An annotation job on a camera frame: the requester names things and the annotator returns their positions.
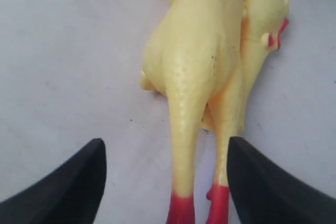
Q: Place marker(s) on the headless rubber chicken body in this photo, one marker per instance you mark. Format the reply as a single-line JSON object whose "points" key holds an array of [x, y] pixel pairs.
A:
{"points": [[193, 58]]}

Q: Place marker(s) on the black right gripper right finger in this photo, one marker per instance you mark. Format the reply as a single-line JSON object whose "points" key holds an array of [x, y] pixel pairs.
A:
{"points": [[263, 192]]}

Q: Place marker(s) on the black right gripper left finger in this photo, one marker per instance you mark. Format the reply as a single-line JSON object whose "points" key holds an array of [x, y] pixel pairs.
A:
{"points": [[70, 194]]}

